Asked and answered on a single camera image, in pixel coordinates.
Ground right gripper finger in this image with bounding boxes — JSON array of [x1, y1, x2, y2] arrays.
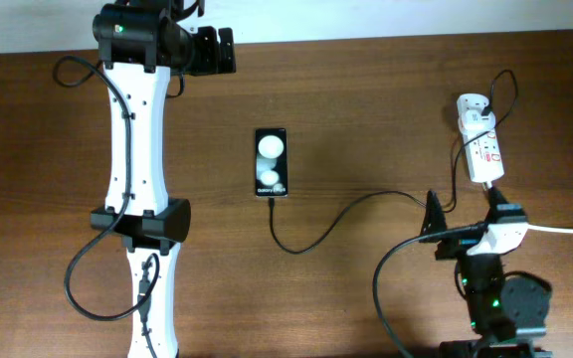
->
[[420, 190, 448, 243], [486, 186, 509, 212]]

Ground black USB charging cable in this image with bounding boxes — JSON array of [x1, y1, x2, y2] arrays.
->
[[267, 68, 519, 256]]

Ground black flip smartphone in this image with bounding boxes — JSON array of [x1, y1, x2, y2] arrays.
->
[[254, 128, 288, 197]]

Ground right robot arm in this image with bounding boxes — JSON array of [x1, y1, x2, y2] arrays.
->
[[420, 188, 552, 358]]

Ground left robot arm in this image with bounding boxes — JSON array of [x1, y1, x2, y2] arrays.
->
[[92, 1, 236, 357]]

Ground white USB charger adapter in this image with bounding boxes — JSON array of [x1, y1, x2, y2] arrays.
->
[[458, 109, 496, 135]]

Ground white power strip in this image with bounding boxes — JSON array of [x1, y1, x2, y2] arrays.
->
[[457, 93, 504, 184]]

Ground white power strip cord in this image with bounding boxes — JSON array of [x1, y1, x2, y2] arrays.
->
[[482, 180, 573, 238]]

